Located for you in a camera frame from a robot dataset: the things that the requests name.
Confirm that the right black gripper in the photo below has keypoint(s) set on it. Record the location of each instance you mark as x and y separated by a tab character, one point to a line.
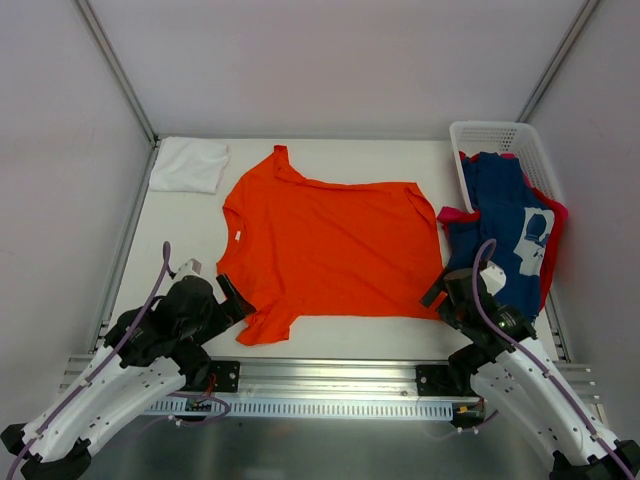
445	288

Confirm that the orange t shirt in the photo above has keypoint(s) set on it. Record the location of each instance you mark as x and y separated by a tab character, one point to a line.
302	247

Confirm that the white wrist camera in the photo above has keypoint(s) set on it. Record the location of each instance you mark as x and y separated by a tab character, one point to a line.
494	278
191	267

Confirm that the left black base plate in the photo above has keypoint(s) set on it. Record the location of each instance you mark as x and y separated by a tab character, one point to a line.
222	377

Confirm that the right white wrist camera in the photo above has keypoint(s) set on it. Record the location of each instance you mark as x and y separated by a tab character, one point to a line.
494	278

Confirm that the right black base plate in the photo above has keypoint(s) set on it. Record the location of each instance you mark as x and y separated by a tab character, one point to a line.
443	380

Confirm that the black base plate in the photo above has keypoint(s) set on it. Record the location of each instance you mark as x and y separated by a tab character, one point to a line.
443	380
222	377

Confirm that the red t shirt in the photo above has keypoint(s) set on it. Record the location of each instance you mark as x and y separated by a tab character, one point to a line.
557	220

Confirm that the white plastic basket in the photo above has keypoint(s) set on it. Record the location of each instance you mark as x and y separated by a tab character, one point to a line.
520	139

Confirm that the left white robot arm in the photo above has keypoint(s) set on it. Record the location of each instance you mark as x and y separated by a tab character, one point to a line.
152	352

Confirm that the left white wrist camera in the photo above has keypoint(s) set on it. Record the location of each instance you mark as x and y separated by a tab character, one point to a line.
191	267

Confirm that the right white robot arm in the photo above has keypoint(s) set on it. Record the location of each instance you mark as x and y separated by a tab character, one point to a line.
506	364

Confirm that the white slotted cable duct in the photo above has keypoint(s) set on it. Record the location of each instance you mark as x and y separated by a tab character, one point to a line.
403	409

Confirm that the blue printed t shirt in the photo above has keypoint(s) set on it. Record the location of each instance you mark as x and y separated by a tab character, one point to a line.
505	210

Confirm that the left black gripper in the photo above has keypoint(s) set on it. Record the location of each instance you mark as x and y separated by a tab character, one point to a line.
223	301

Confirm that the aluminium mounting rail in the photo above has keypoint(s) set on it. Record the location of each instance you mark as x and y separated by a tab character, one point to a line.
328	379

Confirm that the folded white t shirt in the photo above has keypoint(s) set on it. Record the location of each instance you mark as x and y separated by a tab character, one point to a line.
189	165

